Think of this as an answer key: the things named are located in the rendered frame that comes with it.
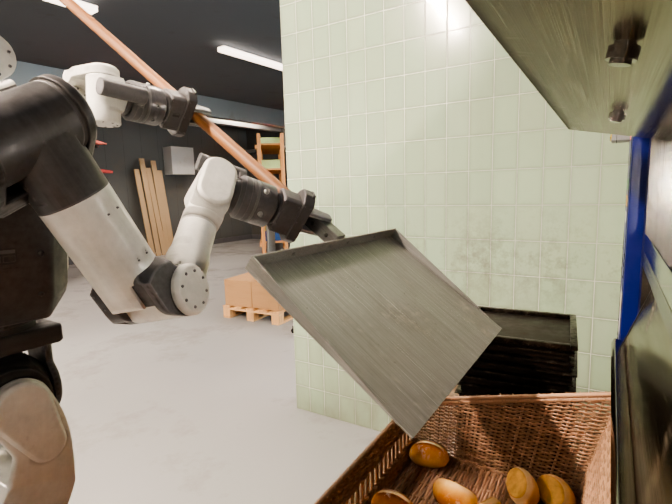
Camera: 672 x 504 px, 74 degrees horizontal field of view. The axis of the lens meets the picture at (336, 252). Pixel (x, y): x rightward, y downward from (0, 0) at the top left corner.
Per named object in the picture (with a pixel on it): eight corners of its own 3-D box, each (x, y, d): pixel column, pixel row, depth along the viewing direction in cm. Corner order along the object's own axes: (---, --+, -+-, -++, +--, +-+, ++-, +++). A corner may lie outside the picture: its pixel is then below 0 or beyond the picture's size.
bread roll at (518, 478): (517, 457, 103) (536, 471, 103) (498, 478, 104) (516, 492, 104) (534, 486, 93) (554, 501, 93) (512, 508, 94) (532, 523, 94)
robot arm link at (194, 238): (231, 235, 80) (205, 333, 69) (184, 245, 84) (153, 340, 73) (195, 197, 73) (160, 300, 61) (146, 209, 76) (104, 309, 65)
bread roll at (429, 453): (407, 466, 112) (407, 445, 111) (411, 451, 118) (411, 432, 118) (447, 473, 109) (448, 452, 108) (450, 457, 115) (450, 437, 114)
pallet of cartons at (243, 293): (287, 293, 563) (285, 262, 557) (340, 301, 516) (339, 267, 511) (216, 315, 471) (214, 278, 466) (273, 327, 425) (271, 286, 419)
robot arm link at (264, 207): (310, 183, 96) (259, 163, 90) (321, 205, 89) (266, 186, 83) (284, 229, 101) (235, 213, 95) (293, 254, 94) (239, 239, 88)
